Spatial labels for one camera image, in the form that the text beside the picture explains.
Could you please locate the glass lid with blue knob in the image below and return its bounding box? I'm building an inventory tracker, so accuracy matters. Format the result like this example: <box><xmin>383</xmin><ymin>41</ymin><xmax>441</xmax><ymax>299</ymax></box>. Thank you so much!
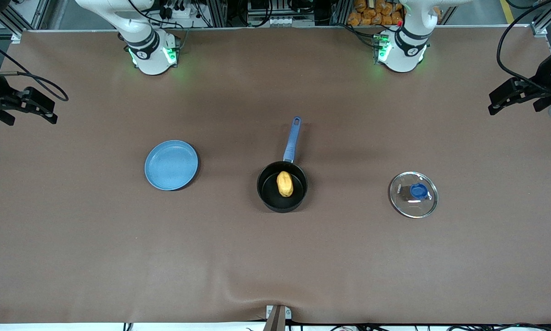
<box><xmin>388</xmin><ymin>171</ymin><xmax>439</xmax><ymax>218</ymax></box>

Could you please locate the yellow potato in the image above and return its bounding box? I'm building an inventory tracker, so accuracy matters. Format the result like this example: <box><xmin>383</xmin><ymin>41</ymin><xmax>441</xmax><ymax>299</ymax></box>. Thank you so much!
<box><xmin>277</xmin><ymin>171</ymin><xmax>294</xmax><ymax>198</ymax></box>

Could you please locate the blue round plate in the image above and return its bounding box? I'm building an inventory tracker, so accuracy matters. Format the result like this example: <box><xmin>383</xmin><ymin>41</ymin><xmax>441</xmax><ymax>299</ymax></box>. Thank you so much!
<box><xmin>145</xmin><ymin>140</ymin><xmax>199</xmax><ymax>191</ymax></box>

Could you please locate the brown table mat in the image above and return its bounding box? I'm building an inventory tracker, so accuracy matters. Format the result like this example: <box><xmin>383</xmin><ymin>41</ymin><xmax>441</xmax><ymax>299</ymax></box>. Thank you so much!
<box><xmin>0</xmin><ymin>29</ymin><xmax>551</xmax><ymax>325</ymax></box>

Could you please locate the bag of orange items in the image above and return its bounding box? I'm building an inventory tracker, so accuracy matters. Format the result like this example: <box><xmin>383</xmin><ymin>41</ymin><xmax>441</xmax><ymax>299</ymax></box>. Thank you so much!
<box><xmin>347</xmin><ymin>0</ymin><xmax>404</xmax><ymax>27</ymax></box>

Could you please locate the aluminium frame profile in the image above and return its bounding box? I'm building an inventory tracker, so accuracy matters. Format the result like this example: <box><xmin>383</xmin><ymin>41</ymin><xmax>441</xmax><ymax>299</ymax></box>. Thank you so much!
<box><xmin>0</xmin><ymin>0</ymin><xmax>51</xmax><ymax>42</ymax></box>
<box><xmin>530</xmin><ymin>7</ymin><xmax>551</xmax><ymax>38</ymax></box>

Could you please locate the black pot with blue handle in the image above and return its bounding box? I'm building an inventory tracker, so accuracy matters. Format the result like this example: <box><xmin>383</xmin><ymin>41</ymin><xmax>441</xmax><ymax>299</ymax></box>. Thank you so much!
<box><xmin>257</xmin><ymin>116</ymin><xmax>308</xmax><ymax>213</ymax></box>

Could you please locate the metal table clamp bracket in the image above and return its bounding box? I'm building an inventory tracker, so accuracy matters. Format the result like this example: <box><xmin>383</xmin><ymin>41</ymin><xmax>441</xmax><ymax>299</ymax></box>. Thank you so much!
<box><xmin>262</xmin><ymin>304</ymin><xmax>293</xmax><ymax>331</ymax></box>

